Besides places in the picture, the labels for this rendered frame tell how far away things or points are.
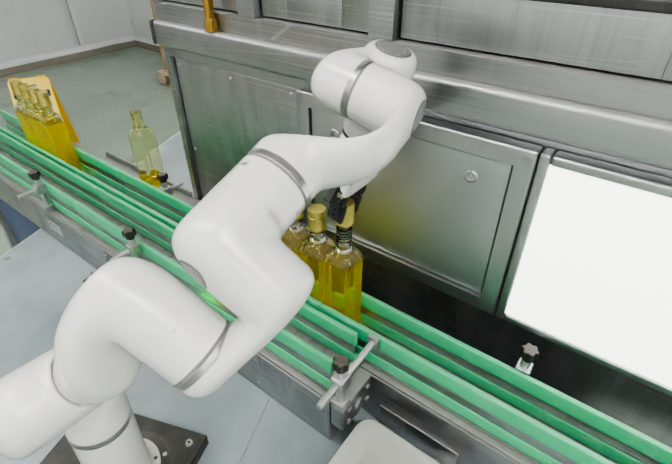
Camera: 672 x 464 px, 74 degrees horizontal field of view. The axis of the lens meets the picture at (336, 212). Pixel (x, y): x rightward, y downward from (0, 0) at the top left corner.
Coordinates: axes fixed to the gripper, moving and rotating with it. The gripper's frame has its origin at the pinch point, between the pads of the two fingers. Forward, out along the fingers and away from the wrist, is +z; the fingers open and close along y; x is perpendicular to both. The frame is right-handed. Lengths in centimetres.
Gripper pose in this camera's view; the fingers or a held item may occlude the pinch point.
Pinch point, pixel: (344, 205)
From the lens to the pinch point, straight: 77.9
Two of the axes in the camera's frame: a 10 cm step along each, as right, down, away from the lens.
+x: 7.7, 5.4, -3.4
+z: -2.1, 7.1, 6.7
